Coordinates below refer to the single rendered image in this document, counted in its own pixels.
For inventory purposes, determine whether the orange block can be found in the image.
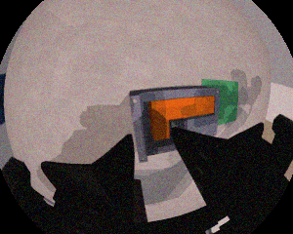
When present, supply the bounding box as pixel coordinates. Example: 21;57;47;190
147;95;214;140

